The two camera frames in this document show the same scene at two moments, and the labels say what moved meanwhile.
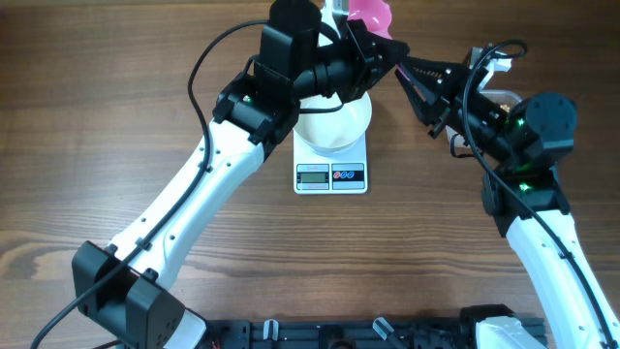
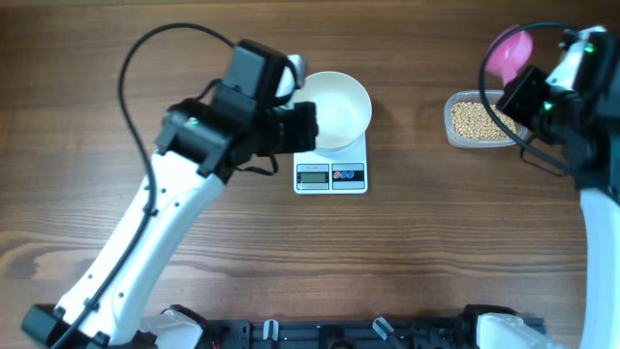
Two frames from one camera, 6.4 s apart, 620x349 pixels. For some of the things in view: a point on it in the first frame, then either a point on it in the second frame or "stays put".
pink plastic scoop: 376,15 to 510,54
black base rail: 370,333 stays put
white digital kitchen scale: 317,173 stays put
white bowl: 333,131 stays put
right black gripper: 449,96 to 516,93
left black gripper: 373,68 to 305,113
